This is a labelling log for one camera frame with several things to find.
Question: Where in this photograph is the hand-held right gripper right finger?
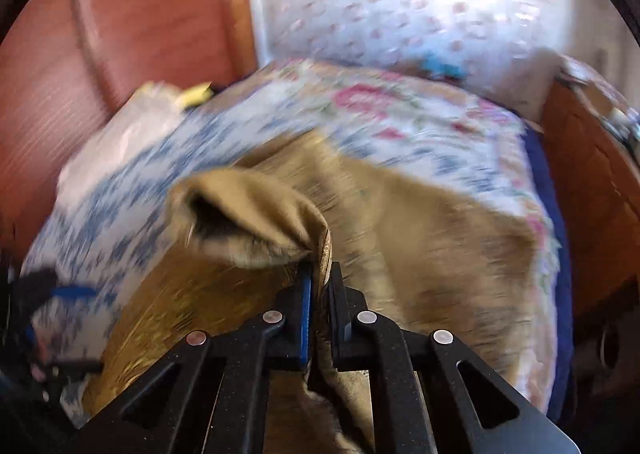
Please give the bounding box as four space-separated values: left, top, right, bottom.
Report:
327 261 578 454

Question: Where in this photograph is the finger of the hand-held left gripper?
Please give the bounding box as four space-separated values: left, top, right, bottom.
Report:
17 271 98 307
30 358 103 377

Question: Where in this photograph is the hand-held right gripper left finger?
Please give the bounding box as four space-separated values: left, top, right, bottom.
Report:
75 264 316 454

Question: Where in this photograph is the brown paisley print shirt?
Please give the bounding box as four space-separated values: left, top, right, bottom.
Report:
82 129 551 454

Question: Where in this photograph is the white plastic bag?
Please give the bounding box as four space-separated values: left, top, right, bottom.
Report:
57 81 183 199

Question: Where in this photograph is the floral bedsheet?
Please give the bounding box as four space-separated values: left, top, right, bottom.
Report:
20 58 563 430

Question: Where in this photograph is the yellow packet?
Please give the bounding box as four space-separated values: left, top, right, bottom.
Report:
175 81 216 109

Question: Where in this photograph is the blue mattress edge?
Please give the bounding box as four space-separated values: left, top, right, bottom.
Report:
522 126 576 425

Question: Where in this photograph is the wooden headboard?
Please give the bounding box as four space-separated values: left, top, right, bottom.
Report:
0 0 258 275

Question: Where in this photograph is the wooden cabinet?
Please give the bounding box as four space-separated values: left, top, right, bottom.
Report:
542 54 640 315

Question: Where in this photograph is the stack of papers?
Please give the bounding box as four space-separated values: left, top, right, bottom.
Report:
557 54 631 109

